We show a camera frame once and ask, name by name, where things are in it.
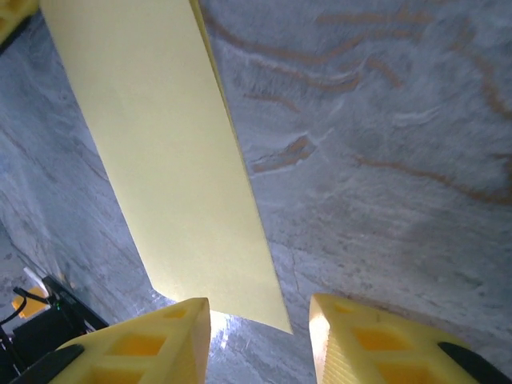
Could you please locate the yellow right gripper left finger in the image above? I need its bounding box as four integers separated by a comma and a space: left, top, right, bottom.
43, 297, 212, 384

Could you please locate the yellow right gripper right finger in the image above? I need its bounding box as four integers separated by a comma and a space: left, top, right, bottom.
309, 293, 481, 384

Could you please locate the yellow toy brick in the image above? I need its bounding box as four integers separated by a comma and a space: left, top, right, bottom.
10, 286, 49, 320

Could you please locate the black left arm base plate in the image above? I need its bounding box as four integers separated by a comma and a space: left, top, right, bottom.
42, 274, 110, 333

